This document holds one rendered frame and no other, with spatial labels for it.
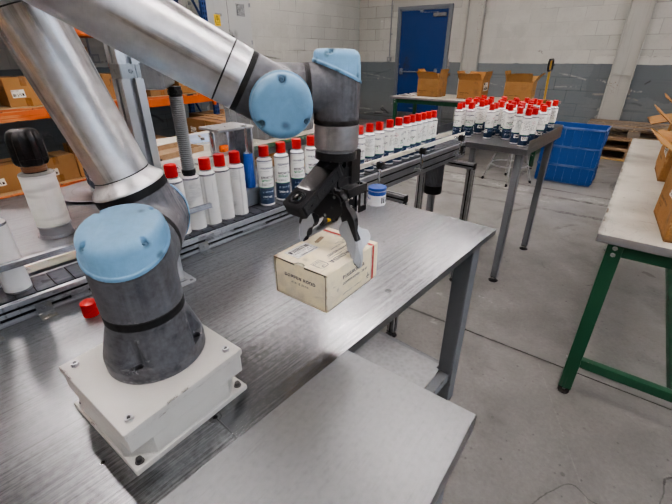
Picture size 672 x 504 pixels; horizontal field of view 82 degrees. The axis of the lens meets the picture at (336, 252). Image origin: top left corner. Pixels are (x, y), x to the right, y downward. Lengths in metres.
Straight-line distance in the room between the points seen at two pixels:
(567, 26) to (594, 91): 1.12
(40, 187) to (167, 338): 0.78
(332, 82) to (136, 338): 0.47
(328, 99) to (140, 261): 0.36
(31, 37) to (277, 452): 0.64
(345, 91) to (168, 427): 0.56
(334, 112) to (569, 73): 7.46
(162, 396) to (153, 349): 0.07
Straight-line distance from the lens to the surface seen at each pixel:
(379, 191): 1.48
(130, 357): 0.65
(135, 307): 0.60
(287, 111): 0.48
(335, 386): 0.72
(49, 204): 1.34
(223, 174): 1.23
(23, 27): 0.67
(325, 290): 0.66
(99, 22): 0.52
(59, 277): 1.13
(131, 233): 0.57
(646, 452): 2.04
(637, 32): 7.89
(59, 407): 0.83
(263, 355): 0.79
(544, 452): 1.84
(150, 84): 0.95
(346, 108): 0.64
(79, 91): 0.67
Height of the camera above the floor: 1.35
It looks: 27 degrees down
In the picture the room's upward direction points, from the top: straight up
